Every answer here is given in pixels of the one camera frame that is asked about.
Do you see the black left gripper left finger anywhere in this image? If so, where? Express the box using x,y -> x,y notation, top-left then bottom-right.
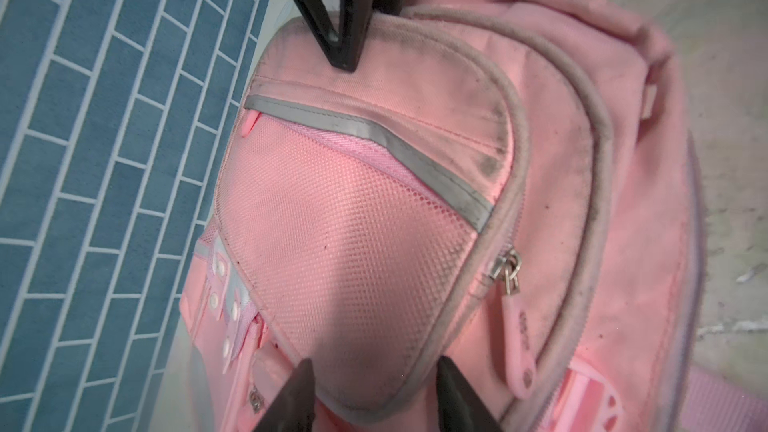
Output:
253,358 -> 316,432

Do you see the pink student backpack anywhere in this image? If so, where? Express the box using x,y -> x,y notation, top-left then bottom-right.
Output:
179,0 -> 767,431

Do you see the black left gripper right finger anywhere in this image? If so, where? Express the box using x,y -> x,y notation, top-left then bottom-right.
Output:
436,356 -> 502,432

